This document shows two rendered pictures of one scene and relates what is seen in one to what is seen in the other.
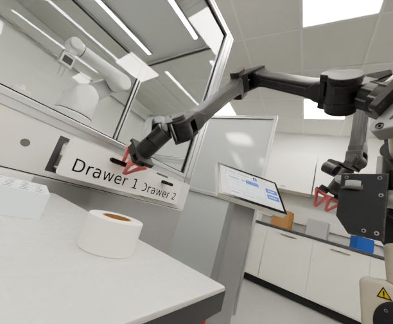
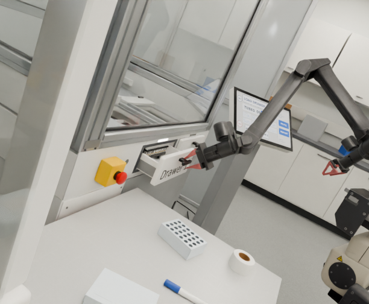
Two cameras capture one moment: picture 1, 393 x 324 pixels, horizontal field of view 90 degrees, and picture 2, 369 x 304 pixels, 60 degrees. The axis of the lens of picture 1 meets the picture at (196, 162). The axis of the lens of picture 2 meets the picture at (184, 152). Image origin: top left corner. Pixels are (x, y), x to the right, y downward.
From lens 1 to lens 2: 0.88 m
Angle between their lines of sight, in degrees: 34
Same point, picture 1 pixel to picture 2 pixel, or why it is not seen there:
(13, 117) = (123, 150)
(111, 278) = (258, 288)
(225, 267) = (221, 192)
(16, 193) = (199, 247)
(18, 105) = (128, 140)
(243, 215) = not seen: hidden behind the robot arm
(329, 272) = (307, 175)
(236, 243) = (236, 173)
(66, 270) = (249, 289)
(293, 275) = (271, 174)
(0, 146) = not seen: hidden behind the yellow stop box
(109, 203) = not seen: hidden behind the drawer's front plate
